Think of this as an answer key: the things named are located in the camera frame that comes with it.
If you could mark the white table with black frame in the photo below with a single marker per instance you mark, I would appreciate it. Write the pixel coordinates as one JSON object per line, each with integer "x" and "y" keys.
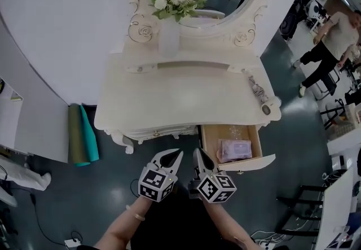
{"x": 338, "y": 203}

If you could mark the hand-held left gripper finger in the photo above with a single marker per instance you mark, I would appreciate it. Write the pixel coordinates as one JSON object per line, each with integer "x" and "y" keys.
{"x": 177, "y": 165}
{"x": 157, "y": 160}

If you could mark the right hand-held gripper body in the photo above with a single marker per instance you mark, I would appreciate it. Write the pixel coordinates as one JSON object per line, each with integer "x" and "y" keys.
{"x": 215, "y": 188}

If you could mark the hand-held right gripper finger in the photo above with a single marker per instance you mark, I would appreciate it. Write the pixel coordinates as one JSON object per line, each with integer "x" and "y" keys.
{"x": 198, "y": 164}
{"x": 209, "y": 165}

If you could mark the white vase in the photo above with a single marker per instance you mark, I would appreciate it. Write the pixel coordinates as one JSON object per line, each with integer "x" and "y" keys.
{"x": 169, "y": 40}

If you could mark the white dressing table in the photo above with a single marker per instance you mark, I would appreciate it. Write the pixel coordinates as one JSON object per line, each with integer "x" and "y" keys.
{"x": 180, "y": 96}

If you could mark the person's left forearm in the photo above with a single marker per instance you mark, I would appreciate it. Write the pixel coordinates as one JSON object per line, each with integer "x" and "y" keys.
{"x": 124, "y": 226}

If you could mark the person's right forearm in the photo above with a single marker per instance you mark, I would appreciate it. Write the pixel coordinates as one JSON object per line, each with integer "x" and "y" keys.
{"x": 228, "y": 226}

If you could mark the olive rolled mat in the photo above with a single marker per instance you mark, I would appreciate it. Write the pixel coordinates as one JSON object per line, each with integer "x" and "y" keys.
{"x": 74, "y": 133}

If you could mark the white power strip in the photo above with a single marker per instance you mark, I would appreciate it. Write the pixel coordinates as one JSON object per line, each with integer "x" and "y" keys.
{"x": 72, "y": 243}

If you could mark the person's dark clothing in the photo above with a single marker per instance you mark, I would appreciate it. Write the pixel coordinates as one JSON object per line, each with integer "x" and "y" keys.
{"x": 175, "y": 229}

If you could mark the white shelf unit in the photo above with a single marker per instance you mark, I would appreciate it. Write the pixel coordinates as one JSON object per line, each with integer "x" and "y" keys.
{"x": 11, "y": 119}

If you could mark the wooden drawer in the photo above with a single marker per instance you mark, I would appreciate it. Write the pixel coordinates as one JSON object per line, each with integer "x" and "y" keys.
{"x": 248, "y": 163}
{"x": 166, "y": 131}

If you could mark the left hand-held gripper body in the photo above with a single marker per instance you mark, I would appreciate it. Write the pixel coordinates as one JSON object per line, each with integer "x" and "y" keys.
{"x": 155, "y": 184}

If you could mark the teal rolled mat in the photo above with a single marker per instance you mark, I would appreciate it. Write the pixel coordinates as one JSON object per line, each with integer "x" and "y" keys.
{"x": 90, "y": 133}

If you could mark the white cloth bundle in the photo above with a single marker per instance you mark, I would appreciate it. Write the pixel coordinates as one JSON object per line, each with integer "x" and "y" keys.
{"x": 28, "y": 178}

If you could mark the purple wipes pack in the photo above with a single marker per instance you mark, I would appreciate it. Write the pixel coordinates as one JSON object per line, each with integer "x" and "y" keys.
{"x": 235, "y": 148}

